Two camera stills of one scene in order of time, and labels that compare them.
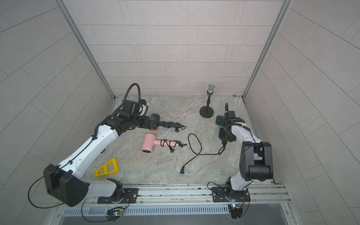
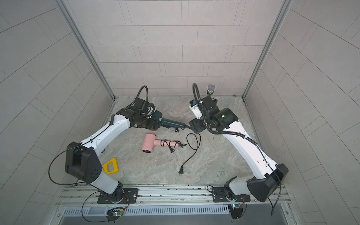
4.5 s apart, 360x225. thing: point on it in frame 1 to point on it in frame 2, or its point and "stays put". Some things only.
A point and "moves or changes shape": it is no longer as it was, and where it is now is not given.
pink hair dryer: x=149 y=140 stays put
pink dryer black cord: x=172 y=144 stays put
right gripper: x=221 y=136 to x=195 y=125
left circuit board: x=115 y=212 stays put
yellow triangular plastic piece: x=106 y=169 stays put
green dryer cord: x=220 y=152 moves or changes shape
